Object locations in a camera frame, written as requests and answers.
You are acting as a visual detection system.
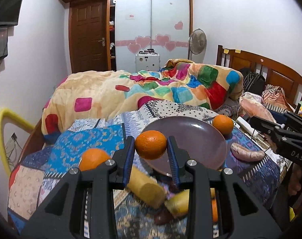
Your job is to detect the small mandarin orange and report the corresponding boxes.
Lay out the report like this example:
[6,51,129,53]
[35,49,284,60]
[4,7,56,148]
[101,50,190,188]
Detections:
[135,130,167,160]
[211,199,218,223]

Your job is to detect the small pomelo segment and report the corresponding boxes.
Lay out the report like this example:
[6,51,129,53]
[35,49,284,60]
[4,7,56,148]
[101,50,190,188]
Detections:
[231,143,265,162]

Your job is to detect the sugarcane piece long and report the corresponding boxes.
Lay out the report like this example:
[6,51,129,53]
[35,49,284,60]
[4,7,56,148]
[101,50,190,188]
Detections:
[164,188,216,219]

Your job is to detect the large orange with sticker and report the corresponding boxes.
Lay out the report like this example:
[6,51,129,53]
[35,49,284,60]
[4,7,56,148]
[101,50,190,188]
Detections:
[79,148,111,171]

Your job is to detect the sugarcane piece short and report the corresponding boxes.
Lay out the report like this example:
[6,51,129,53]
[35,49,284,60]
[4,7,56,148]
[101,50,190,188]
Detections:
[127,166,166,209]

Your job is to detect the white power strip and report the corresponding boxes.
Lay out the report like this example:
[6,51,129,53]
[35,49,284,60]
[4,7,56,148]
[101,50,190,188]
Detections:
[236,117,259,139]

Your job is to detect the wooden headboard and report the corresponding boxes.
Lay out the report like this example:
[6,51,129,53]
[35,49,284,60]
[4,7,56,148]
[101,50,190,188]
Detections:
[216,45,302,106]

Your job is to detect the blue patterned bed cover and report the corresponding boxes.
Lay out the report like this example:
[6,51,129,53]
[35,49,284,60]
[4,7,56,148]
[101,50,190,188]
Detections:
[8,100,284,238]

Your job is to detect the black backpack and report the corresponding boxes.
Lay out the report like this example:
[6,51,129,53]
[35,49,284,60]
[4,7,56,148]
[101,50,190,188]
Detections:
[239,68,266,96]

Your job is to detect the dark brown date fruit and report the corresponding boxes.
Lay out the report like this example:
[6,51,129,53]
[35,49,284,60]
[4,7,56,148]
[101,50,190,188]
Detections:
[154,209,174,225]

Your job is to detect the purple ceramic plate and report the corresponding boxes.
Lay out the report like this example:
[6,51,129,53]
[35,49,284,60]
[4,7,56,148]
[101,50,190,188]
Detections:
[142,116,228,170]

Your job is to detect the yellow foam tube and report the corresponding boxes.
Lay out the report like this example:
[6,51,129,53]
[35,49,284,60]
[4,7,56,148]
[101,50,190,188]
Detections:
[0,107,35,176]

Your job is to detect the colourful patchwork blanket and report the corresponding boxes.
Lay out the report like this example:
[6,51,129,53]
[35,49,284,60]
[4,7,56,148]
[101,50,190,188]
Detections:
[41,59,244,136]

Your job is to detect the standing electric fan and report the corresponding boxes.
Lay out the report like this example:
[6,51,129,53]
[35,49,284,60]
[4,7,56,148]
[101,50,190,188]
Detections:
[188,28,207,60]

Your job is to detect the white box appliance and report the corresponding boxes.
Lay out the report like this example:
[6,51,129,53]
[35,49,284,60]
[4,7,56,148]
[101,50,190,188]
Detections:
[135,49,160,72]

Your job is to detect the white sliding wardrobe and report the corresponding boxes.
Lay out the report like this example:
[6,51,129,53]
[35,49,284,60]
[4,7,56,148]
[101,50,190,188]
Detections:
[115,0,190,72]

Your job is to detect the brown wooden door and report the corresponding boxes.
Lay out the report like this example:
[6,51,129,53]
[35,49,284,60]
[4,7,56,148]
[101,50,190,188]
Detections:
[69,0,108,73]

